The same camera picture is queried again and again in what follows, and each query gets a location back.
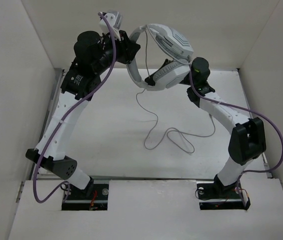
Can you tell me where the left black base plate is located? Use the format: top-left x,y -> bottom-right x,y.
61,180 -> 109,211

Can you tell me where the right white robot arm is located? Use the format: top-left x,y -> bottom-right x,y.
181,57 -> 266,197

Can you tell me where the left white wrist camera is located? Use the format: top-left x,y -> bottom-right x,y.
98,10 -> 123,40

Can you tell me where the aluminium rail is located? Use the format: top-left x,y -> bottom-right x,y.
37,174 -> 213,181
29,68 -> 69,181

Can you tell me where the front aluminium rail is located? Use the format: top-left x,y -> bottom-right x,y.
37,174 -> 213,181

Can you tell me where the left aluminium rail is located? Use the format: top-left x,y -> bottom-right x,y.
29,68 -> 69,181

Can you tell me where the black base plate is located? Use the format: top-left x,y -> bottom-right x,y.
61,180 -> 109,211
194,181 -> 251,211

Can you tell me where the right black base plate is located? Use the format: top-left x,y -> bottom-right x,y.
194,181 -> 251,211

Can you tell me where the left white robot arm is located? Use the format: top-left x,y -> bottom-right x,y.
25,30 -> 141,199

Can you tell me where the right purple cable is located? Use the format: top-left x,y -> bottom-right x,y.
188,62 -> 283,195

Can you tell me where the grey headphone cable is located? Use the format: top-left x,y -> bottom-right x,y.
135,24 -> 216,155

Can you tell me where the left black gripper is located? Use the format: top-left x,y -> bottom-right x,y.
93,27 -> 141,74

